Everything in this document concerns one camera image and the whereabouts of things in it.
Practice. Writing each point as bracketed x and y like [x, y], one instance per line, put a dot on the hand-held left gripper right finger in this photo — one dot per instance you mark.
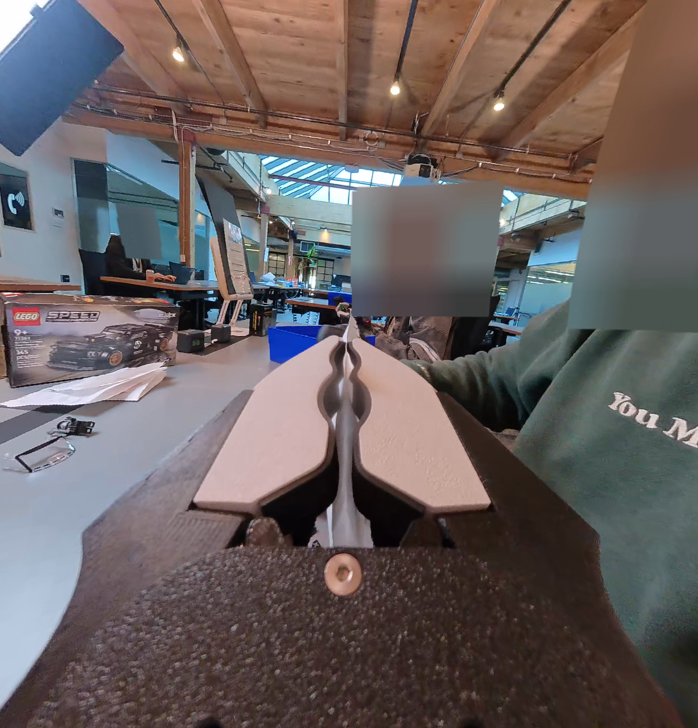
[423, 449]

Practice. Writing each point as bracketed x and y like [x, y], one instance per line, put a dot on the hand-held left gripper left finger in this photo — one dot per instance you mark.
[269, 438]

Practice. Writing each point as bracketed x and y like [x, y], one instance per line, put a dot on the printed white paper bag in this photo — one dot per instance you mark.
[346, 455]

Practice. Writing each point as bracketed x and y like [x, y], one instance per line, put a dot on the blue plastic bin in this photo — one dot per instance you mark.
[292, 341]

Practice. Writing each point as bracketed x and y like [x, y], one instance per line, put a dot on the small black lego assembly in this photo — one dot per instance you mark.
[74, 428]

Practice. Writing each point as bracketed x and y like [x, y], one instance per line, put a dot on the lego set box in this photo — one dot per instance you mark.
[93, 341]

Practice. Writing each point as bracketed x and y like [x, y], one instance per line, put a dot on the clear lego windshield piece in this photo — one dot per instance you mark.
[42, 455]

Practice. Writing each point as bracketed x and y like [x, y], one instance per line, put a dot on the black box-shaped device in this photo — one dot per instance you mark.
[193, 340]

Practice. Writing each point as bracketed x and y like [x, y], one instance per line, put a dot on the white booklet stand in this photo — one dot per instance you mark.
[235, 273]

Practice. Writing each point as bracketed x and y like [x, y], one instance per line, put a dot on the crumpled white paper bag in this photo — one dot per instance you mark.
[87, 387]

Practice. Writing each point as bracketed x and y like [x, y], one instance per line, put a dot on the black board panel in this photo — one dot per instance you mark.
[42, 74]

